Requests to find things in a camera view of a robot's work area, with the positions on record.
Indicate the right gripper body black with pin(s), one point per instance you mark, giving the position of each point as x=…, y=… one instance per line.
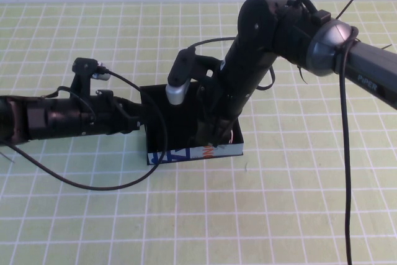
x=242, y=75

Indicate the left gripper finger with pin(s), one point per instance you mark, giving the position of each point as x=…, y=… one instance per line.
x=136, y=126
x=133, y=110

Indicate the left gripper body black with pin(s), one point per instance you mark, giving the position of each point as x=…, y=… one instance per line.
x=102, y=119

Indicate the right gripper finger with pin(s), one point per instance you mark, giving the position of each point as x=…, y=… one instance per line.
x=221, y=128
x=204, y=133

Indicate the black glasses case printed side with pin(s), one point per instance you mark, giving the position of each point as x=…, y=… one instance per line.
x=183, y=128

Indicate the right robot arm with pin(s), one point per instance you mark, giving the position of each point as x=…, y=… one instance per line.
x=366, y=63

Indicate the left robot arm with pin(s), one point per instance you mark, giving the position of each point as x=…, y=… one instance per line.
x=18, y=122

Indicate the short black zip tie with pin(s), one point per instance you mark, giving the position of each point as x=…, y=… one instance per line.
x=301, y=74

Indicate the green checked tablecloth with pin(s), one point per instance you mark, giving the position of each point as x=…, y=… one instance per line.
x=248, y=215

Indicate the thin black zip tie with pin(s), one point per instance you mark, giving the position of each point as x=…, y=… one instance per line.
x=7, y=158

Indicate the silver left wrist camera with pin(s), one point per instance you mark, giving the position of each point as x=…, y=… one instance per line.
x=101, y=75

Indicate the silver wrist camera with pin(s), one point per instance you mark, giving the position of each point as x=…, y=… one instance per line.
x=176, y=94
x=101, y=75

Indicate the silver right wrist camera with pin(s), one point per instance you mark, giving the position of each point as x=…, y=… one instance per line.
x=176, y=94

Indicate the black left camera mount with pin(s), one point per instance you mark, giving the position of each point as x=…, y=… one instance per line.
x=82, y=75

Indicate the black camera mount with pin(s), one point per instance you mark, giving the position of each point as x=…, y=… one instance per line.
x=82, y=75
x=183, y=63

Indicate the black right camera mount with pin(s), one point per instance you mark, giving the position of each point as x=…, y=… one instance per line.
x=183, y=63

